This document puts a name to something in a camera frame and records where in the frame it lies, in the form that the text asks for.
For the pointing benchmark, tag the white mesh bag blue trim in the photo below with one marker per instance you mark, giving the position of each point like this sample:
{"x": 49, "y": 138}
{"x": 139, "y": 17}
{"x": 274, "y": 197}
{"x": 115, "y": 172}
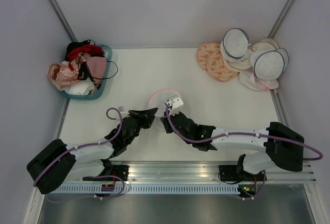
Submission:
{"x": 235, "y": 45}

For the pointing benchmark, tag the aluminium frame post right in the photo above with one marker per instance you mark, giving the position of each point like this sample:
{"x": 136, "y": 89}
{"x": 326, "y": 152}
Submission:
{"x": 282, "y": 15}

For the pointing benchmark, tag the red lace bra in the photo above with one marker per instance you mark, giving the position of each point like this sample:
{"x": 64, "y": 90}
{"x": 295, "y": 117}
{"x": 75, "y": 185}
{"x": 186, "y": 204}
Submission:
{"x": 92, "y": 50}

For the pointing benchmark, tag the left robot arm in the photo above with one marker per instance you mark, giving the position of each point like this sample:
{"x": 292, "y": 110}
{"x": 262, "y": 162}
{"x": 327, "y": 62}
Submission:
{"x": 59, "y": 162}

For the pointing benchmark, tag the floral peach laundry bag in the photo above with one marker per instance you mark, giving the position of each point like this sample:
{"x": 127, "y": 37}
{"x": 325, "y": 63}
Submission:
{"x": 207, "y": 51}

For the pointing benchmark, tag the black bra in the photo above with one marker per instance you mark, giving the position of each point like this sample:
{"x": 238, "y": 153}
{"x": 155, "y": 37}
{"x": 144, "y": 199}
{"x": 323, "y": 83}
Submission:
{"x": 81, "y": 60}

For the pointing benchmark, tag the aluminium frame post left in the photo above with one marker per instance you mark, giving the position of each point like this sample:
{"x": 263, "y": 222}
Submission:
{"x": 62, "y": 19}

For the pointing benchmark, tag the white bra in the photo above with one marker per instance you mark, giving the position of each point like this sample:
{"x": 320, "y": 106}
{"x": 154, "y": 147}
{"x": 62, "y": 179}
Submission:
{"x": 79, "y": 88}

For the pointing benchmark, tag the flat white bag pink trim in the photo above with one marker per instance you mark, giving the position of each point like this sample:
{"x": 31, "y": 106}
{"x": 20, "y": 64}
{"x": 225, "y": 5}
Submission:
{"x": 248, "y": 79}

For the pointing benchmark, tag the teal plastic basket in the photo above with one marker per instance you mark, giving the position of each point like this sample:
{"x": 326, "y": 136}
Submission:
{"x": 98, "y": 87}

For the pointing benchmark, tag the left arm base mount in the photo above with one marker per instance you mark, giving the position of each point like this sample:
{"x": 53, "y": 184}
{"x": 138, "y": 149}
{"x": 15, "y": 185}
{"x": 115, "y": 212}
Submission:
{"x": 111, "y": 173}

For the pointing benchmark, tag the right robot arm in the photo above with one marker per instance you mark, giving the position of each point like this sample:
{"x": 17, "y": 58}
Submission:
{"x": 216, "y": 139}

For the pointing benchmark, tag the large white bag blue trim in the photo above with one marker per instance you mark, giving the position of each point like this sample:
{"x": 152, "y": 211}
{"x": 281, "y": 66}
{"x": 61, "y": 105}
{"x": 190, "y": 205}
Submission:
{"x": 269, "y": 64}

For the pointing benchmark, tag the dusty pink bra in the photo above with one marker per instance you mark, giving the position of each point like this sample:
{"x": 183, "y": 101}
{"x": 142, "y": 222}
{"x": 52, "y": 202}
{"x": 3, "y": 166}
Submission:
{"x": 97, "y": 67}

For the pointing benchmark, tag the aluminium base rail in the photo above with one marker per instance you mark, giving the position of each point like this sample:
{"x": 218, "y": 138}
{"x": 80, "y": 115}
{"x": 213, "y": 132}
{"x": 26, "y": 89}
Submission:
{"x": 203, "y": 172}

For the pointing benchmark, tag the white slotted cable duct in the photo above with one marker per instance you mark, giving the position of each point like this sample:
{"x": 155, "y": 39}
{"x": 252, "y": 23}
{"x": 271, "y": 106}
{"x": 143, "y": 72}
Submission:
{"x": 84, "y": 188}

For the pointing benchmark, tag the aluminium frame post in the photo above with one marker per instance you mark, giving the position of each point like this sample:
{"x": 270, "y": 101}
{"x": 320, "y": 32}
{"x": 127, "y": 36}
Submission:
{"x": 282, "y": 15}
{"x": 62, "y": 19}

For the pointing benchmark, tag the cream laundry bag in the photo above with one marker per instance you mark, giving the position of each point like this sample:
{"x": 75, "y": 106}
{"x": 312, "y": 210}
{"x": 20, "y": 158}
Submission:
{"x": 244, "y": 63}

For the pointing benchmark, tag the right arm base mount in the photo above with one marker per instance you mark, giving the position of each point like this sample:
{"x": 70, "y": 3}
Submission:
{"x": 231, "y": 174}

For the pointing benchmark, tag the aluminium side rail right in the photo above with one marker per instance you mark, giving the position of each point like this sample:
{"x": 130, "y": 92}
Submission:
{"x": 281, "y": 113}

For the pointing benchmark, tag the peach satin bra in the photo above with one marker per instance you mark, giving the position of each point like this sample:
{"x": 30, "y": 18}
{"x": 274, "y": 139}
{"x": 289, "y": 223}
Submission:
{"x": 62, "y": 75}

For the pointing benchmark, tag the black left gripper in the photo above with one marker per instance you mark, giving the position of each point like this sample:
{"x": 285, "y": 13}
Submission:
{"x": 148, "y": 115}

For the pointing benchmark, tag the white mesh bag pink zipper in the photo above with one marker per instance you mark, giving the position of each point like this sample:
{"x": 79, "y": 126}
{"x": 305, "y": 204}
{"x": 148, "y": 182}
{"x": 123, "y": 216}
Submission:
{"x": 158, "y": 100}

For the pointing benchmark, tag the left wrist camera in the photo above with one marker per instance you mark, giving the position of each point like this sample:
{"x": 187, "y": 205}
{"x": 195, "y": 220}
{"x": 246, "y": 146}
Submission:
{"x": 122, "y": 110}

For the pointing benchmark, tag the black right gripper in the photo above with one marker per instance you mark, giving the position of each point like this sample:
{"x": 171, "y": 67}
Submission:
{"x": 162, "y": 118}

